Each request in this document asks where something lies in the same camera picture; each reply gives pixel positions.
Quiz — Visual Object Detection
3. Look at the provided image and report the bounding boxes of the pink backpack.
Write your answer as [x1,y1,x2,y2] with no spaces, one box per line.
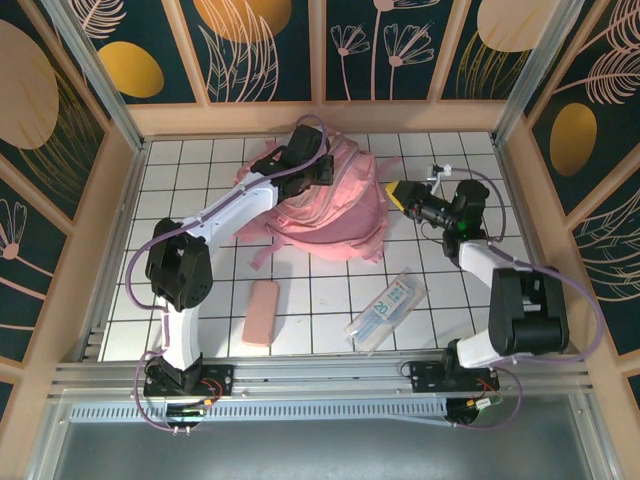
[233,130,404,271]

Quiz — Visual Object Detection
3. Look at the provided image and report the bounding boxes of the clear plastic ruler set packet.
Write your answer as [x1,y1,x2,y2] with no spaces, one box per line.
[344,269,430,357]

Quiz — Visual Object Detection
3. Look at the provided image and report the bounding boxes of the pink pencil case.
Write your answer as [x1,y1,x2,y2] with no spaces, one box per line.
[241,279,280,349]

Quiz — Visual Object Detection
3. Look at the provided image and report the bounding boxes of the dark panel orange circle leaves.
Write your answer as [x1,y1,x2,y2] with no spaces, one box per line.
[179,0,315,105]

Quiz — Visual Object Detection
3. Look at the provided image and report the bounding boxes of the dark panel with pink flowers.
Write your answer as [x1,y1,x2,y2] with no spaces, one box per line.
[324,0,445,104]

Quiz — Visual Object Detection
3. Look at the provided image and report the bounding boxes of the dark panel with beige circle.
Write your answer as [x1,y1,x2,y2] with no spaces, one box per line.
[438,0,551,102]

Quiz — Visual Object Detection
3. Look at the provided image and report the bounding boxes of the dark side panel yellow oval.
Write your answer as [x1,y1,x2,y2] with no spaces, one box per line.
[524,0,640,217]

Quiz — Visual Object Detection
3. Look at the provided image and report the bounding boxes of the dark side panel pink leaves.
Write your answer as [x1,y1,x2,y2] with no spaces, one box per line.
[571,187,640,357]

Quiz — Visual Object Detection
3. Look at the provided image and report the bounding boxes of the dark panel with yellow oval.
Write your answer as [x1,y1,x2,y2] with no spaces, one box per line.
[69,0,201,106]

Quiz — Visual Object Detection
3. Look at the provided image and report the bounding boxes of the grey metal shelf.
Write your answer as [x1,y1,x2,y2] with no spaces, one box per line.
[27,389,619,480]

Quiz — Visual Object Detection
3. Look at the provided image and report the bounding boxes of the dark side panel beige circle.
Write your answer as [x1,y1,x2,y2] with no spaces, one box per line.
[0,0,110,222]

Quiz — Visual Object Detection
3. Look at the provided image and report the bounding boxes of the dark side panel pink flower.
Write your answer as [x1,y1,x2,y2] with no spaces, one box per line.
[0,177,70,362]

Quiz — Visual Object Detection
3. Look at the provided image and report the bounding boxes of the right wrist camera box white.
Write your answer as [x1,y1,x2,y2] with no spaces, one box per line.
[426,164,454,194]

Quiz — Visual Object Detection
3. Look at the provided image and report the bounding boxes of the aluminium side rail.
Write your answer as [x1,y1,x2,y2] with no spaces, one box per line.
[79,142,149,362]
[497,137,574,354]

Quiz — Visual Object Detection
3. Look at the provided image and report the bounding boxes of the aluminium corner post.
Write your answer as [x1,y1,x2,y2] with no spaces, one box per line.
[42,0,147,151]
[492,0,586,144]

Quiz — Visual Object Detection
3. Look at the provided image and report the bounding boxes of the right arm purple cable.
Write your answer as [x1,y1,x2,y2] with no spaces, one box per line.
[447,167,601,431]

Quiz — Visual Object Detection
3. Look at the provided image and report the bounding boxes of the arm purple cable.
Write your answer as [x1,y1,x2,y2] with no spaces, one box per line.
[447,167,601,431]
[124,113,331,432]

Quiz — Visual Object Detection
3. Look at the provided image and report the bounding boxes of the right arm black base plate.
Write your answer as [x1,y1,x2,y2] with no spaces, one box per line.
[409,359,500,394]

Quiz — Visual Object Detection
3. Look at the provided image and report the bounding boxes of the aluminium front rail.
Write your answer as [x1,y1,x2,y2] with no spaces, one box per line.
[49,357,599,401]

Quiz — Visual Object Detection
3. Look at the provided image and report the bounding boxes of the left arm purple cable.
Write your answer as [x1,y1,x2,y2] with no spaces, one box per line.
[124,113,331,432]

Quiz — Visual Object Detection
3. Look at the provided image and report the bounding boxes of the grey slotted cable duct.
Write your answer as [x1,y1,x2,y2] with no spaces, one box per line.
[69,402,451,427]

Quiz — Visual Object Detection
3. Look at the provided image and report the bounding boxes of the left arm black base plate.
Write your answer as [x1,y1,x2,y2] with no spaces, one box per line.
[143,363,235,397]

